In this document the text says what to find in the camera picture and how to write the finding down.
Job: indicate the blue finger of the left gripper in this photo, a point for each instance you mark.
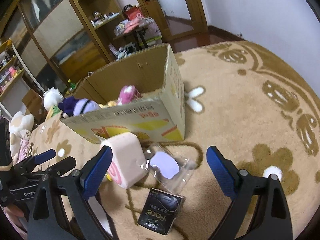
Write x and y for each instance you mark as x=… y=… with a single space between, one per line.
x=44 y=156
x=56 y=170

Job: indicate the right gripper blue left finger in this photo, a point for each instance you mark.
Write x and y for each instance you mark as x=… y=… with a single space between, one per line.
x=84 y=186

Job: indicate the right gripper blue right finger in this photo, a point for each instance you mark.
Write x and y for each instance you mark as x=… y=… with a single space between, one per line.
x=239 y=188

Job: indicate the clear bag with purple pad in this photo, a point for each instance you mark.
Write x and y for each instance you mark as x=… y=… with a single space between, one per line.
x=170 y=170

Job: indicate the cream bear plush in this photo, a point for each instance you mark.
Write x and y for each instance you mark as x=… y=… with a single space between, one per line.
x=20 y=129

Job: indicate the pink swirl roll plush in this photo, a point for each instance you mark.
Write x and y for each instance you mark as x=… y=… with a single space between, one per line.
x=128 y=156

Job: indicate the green frog toy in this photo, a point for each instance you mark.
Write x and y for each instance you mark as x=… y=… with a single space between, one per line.
x=55 y=110

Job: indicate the small brown cardboard box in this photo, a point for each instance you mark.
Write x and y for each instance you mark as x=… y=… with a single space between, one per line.
x=34 y=104

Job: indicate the purple hooded plush doll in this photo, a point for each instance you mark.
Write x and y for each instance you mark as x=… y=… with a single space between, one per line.
x=73 y=107

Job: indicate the white round plush toy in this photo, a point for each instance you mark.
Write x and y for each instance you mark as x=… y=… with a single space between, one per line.
x=52 y=97

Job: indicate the black Face tissue pack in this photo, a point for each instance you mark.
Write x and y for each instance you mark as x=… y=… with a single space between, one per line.
x=160 y=210

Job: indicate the white shelf rack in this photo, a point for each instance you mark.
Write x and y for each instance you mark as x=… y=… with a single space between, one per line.
x=13 y=86

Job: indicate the green bottle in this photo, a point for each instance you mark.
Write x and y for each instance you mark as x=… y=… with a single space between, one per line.
x=72 y=86

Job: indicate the pink white plush toy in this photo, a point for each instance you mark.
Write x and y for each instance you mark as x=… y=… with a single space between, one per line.
x=128 y=94

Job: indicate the open cardboard box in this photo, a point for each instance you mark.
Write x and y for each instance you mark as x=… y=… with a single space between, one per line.
x=140 y=99

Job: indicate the wooden cabinet with shelves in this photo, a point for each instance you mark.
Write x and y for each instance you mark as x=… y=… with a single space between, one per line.
x=60 y=41

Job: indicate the small cluttered table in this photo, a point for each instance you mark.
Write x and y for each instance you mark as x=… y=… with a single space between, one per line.
x=144 y=32

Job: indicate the red paper gift bag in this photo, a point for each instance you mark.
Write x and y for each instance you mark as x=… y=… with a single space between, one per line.
x=132 y=12

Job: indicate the wooden door frame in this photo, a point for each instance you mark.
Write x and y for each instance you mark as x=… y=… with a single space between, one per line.
x=176 y=18

